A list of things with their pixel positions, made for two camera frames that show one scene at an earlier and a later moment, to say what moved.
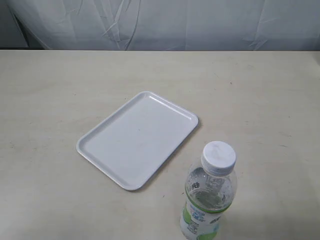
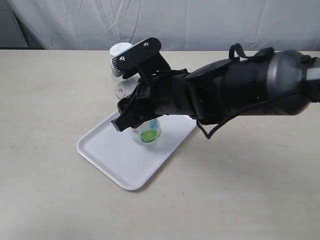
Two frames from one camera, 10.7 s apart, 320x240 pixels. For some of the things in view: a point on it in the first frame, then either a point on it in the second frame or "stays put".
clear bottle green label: (210, 189) → (149, 133)
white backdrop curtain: (160, 25) stays put
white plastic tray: (135, 144) stays put
